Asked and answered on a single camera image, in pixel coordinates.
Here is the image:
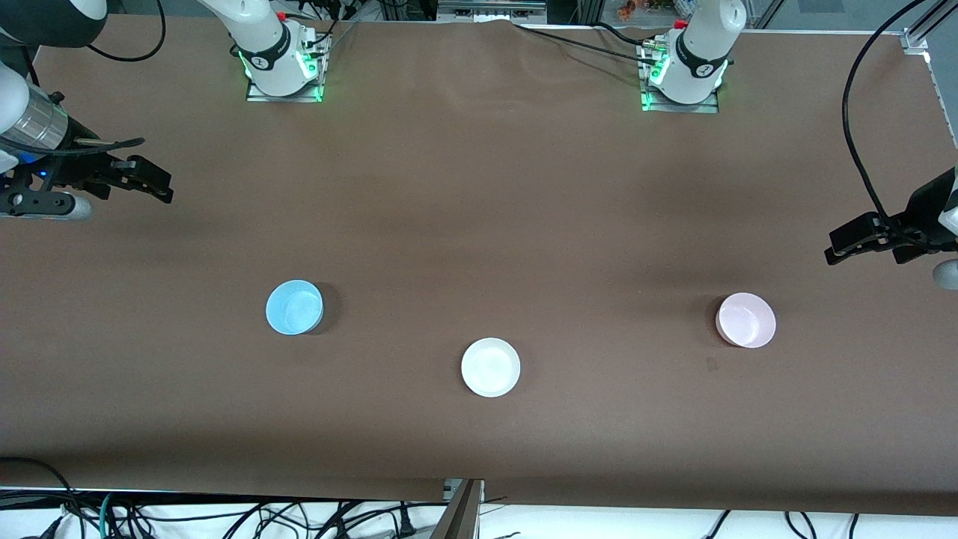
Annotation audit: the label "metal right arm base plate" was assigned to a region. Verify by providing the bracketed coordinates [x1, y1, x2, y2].
[245, 34, 326, 103]

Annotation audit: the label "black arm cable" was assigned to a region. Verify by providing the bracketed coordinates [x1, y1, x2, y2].
[841, 0, 929, 229]
[87, 0, 167, 63]

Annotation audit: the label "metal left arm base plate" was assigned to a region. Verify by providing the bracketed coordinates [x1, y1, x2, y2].
[638, 37, 721, 115]

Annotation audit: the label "black cable with plug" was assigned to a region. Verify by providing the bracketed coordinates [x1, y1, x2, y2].
[314, 500, 421, 539]

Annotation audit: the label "short black base cable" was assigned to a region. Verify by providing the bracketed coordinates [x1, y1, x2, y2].
[595, 20, 661, 46]

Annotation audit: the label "brown table cover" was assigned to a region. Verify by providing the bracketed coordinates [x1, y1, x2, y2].
[0, 13, 958, 517]

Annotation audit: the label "pink bowl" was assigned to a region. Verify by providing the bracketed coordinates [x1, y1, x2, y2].
[716, 292, 777, 350]

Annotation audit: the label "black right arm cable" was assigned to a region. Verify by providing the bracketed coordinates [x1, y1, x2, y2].
[87, 0, 167, 63]

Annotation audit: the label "long black base cable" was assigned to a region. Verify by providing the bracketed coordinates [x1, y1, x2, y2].
[512, 24, 648, 59]

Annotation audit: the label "grey metal post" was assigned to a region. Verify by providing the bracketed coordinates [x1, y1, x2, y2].
[430, 478, 485, 539]

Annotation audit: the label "blue bowl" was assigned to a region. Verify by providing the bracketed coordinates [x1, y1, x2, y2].
[266, 279, 325, 336]

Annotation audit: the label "teal cable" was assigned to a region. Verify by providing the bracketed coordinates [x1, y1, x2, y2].
[99, 492, 122, 539]

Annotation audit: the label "black looping floor cable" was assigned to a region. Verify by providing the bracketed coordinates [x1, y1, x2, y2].
[0, 456, 82, 539]

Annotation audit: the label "white bowl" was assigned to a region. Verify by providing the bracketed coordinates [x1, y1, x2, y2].
[461, 338, 522, 398]

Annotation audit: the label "aluminium corner frame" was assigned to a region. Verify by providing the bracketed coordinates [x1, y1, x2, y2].
[900, 0, 958, 147]

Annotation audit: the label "aluminium frame bar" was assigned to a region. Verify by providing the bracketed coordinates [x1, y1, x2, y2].
[436, 0, 549, 24]

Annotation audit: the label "colourful background objects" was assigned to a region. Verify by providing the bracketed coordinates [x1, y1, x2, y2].
[616, 0, 678, 21]

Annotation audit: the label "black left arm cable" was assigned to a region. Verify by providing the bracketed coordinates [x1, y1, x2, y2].
[841, 0, 929, 229]

